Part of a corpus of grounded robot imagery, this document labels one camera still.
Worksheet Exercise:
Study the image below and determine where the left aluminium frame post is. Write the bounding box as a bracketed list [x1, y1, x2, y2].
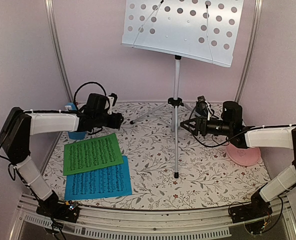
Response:
[44, 0, 73, 102]

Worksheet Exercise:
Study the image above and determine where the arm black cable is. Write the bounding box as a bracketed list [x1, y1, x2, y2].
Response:
[190, 104, 246, 148]
[73, 81, 108, 106]

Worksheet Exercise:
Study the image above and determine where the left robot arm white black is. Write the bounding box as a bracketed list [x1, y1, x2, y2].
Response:
[0, 93, 124, 217]

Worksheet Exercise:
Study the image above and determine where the front aluminium rail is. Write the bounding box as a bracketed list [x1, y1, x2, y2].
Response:
[9, 194, 296, 240]

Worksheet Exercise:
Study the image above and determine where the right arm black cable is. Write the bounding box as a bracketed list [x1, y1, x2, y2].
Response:
[190, 104, 246, 148]

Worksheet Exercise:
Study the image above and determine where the blue metronome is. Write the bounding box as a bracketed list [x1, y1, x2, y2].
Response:
[64, 101, 88, 140]

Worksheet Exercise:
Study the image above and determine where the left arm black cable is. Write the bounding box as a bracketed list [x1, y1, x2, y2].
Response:
[73, 81, 108, 106]

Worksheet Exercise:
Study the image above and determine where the aluminium frame post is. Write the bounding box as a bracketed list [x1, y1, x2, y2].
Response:
[234, 0, 263, 103]
[44, 0, 73, 102]

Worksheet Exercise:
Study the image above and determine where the green sheet music page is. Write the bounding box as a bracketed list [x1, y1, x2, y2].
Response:
[63, 133, 124, 176]

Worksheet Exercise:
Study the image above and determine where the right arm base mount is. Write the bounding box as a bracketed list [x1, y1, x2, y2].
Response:
[228, 190, 273, 223]

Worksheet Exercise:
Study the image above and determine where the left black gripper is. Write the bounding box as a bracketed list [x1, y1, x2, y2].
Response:
[94, 112, 123, 129]

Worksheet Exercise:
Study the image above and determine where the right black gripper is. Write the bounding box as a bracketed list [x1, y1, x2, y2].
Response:
[180, 115, 233, 137]

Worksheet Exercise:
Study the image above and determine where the right aluminium frame post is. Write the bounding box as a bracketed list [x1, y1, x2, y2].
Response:
[234, 0, 263, 103]

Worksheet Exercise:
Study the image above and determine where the pink plastic plate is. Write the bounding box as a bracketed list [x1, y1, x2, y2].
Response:
[225, 145, 261, 167]

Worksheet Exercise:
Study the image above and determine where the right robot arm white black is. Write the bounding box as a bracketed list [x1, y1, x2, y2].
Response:
[180, 101, 296, 218]

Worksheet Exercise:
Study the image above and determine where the blue sheet music page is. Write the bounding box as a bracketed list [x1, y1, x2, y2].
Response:
[64, 156, 133, 201]

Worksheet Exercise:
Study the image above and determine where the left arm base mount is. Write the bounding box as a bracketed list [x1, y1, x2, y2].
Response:
[35, 190, 80, 223]

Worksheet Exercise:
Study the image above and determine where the white perforated music stand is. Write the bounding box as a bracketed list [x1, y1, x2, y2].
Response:
[120, 0, 246, 180]

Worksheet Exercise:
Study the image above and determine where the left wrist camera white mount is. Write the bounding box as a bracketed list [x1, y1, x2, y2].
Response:
[105, 93, 118, 115]

